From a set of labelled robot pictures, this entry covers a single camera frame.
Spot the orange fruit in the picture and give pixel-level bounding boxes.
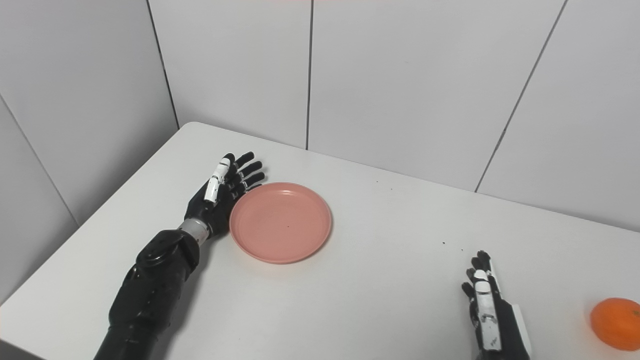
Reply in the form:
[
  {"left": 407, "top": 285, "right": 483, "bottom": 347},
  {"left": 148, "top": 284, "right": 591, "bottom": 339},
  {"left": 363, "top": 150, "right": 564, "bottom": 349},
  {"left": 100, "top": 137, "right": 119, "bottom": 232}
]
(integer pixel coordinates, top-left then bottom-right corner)
[{"left": 590, "top": 297, "right": 640, "bottom": 351}]

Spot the pink round plate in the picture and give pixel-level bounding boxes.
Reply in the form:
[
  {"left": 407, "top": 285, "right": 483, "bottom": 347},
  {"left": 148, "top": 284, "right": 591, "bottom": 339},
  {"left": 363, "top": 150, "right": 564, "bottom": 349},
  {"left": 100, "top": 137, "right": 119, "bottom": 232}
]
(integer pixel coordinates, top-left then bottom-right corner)
[{"left": 229, "top": 182, "right": 333, "bottom": 265}]

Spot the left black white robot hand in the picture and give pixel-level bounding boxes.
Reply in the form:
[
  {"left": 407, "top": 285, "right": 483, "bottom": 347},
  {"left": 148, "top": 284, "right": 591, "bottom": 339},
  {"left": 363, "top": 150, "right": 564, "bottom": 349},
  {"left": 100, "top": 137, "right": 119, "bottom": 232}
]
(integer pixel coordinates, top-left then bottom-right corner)
[{"left": 184, "top": 151, "right": 266, "bottom": 238}]

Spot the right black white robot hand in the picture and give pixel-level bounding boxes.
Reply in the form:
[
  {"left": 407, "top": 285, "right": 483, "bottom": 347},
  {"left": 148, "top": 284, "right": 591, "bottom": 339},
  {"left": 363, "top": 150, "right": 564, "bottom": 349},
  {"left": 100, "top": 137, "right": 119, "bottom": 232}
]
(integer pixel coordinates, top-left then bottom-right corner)
[{"left": 461, "top": 250, "right": 532, "bottom": 360}]

